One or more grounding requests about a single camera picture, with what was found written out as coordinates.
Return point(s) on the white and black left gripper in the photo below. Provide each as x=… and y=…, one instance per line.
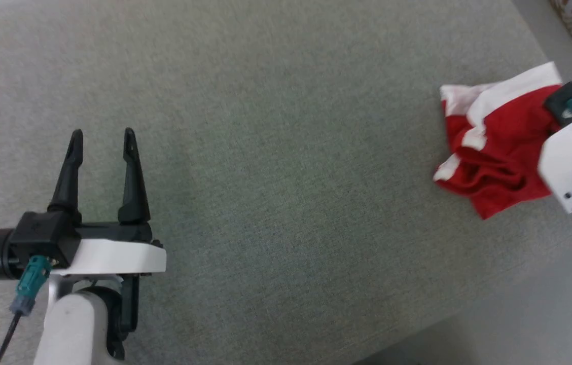
x=113, y=256

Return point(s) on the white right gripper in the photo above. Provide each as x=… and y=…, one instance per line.
x=557, y=162

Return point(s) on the red and white garment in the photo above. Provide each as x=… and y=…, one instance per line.
x=499, y=147

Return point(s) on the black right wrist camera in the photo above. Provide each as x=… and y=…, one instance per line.
x=565, y=104

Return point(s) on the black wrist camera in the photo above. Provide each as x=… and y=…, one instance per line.
x=565, y=104
x=37, y=238

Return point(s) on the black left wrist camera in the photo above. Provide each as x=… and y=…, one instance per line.
x=37, y=238

